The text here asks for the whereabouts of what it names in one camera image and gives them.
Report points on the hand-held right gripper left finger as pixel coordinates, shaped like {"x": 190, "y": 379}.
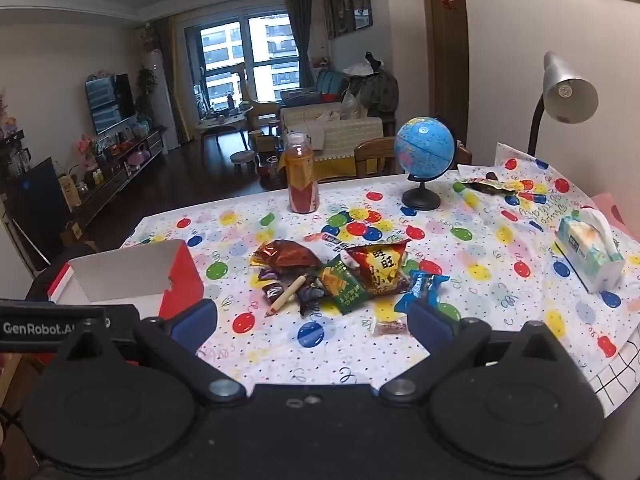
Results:
{"x": 192, "y": 319}

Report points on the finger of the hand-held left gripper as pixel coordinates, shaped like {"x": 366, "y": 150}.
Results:
{"x": 35, "y": 327}

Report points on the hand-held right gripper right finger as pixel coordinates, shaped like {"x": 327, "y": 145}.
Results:
{"x": 431, "y": 322}

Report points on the blue snack packet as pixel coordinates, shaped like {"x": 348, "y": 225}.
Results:
{"x": 422, "y": 287}

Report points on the small brown candy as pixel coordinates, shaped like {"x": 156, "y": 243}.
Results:
{"x": 391, "y": 327}

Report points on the red and white cardboard box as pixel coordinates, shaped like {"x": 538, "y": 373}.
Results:
{"x": 130, "y": 270}

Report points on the red and yellow snack packet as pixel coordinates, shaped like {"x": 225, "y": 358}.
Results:
{"x": 375, "y": 265}

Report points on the green snack packet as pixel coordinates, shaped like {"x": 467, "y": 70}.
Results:
{"x": 342, "y": 285}

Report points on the beige pencil-shaped stick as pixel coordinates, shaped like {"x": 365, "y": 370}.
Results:
{"x": 287, "y": 294}

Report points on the shiny brown snack packet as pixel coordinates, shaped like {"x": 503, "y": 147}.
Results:
{"x": 292, "y": 255}

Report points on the dark purple snack packet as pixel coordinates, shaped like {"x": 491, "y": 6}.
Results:
{"x": 311, "y": 297}

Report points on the black cloth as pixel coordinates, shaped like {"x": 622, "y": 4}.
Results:
{"x": 45, "y": 282}

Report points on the brown cardboard box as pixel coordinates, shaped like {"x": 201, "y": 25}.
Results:
{"x": 72, "y": 232}

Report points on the black cabinet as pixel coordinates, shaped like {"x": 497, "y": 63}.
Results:
{"x": 35, "y": 210}

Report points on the green and brown empty wrapper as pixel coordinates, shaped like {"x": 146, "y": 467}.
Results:
{"x": 487, "y": 185}

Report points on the dark television cabinet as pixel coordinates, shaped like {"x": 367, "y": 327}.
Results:
{"x": 115, "y": 175}

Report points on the round stool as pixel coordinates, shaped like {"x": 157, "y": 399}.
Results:
{"x": 244, "y": 156}

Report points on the tissue pack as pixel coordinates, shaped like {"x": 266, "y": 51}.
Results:
{"x": 587, "y": 252}

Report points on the wooden chair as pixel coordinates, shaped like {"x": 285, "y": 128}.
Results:
{"x": 375, "y": 157}

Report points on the blue desk globe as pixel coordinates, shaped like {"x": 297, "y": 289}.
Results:
{"x": 424, "y": 147}

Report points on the orange juice bottle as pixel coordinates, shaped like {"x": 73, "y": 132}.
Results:
{"x": 302, "y": 180}

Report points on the oval coffee table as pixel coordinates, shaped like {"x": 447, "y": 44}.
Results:
{"x": 220, "y": 122}

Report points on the sofa with yellow cover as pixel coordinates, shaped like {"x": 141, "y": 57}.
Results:
{"x": 345, "y": 135}

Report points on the white standing air conditioner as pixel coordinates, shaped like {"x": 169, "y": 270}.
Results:
{"x": 162, "y": 105}

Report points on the television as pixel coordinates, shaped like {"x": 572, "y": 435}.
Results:
{"x": 110, "y": 102}

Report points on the potted plant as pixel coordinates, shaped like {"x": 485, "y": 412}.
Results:
{"x": 145, "y": 85}

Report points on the pile of clothes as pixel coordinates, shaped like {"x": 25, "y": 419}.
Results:
{"x": 375, "y": 90}

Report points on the wooden door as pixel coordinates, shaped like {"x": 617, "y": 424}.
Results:
{"x": 447, "y": 70}

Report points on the teal sofa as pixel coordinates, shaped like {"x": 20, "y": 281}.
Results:
{"x": 330, "y": 82}

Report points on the grey desk lamp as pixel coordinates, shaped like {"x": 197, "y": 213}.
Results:
{"x": 567, "y": 90}

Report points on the large window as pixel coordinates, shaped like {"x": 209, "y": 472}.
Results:
{"x": 265, "y": 50}

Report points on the grey curtain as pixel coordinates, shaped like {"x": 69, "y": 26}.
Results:
{"x": 299, "y": 30}

